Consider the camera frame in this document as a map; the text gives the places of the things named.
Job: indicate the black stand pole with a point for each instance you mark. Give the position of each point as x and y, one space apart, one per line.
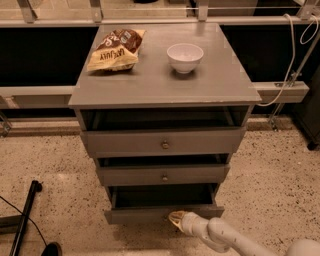
16 224

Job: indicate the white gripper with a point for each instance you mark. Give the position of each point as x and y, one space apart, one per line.
189 224

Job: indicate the grey middle drawer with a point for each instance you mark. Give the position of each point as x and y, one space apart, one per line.
163 170

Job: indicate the grey drawer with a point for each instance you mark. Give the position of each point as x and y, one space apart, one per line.
154 203
163 170
100 144

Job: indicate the metal railing frame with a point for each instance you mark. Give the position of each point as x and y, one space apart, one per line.
18 99

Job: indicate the white ceramic bowl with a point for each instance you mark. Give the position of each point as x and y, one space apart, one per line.
184 57

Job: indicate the yellow brown chip bag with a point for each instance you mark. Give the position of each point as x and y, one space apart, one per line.
117 51

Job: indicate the grey wooden drawer cabinet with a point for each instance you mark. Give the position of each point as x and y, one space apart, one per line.
217 94

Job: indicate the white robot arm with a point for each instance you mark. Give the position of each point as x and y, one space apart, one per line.
220 236

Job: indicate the grey bottom drawer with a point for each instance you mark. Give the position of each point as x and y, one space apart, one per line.
154 203

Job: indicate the black round foot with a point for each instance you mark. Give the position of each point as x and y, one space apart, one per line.
52 249

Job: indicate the grey top drawer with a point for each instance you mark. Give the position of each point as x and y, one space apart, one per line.
100 144

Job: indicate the dark cabinet at right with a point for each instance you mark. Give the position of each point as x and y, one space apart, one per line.
307 113

